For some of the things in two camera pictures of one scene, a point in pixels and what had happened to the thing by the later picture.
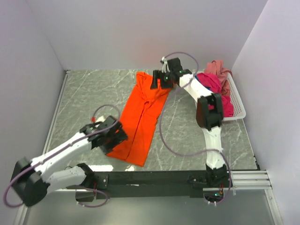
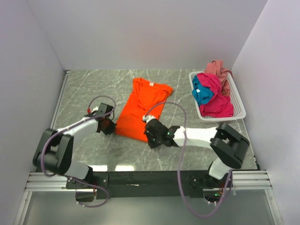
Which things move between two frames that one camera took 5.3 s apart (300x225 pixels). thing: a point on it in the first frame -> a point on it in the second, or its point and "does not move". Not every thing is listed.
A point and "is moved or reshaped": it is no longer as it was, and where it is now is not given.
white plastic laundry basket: [239, 109] does not move
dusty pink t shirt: [216, 68] does not move
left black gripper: [119, 136] -> [111, 130]
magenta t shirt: [214, 84] does not move
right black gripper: [156, 74] -> [151, 144]
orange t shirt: [139, 118] is moved or reshaped
